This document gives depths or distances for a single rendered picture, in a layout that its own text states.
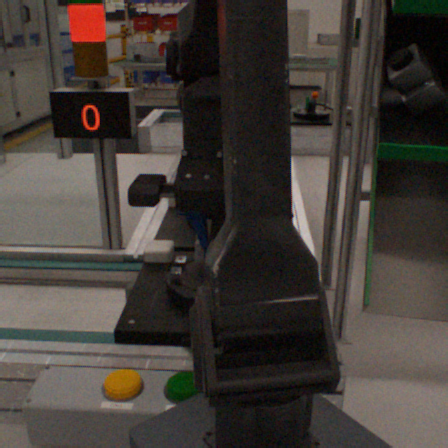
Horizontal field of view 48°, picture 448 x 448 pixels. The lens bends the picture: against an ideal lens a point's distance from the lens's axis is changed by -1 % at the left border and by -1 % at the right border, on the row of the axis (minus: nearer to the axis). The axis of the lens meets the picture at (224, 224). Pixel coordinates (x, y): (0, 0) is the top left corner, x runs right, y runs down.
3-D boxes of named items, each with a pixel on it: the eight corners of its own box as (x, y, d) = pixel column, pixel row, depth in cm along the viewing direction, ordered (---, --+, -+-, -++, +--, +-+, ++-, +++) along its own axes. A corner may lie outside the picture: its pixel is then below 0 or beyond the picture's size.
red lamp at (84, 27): (100, 41, 72) (97, 5, 70) (66, 42, 72) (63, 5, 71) (110, 39, 77) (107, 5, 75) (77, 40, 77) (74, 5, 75)
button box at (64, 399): (214, 456, 56) (214, 413, 53) (29, 445, 57) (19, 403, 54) (218, 410, 62) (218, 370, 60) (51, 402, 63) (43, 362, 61)
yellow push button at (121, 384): (137, 406, 55) (136, 392, 55) (101, 405, 56) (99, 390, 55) (144, 382, 59) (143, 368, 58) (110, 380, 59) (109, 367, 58)
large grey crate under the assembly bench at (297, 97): (321, 109, 589) (323, 90, 581) (269, 108, 596) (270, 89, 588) (320, 103, 626) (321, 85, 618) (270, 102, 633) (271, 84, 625)
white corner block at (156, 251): (171, 273, 84) (170, 251, 82) (143, 272, 84) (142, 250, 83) (175, 260, 88) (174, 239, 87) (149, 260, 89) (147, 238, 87)
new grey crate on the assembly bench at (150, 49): (151, 60, 584) (150, 45, 578) (125, 60, 587) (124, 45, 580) (158, 57, 621) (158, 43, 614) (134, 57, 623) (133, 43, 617)
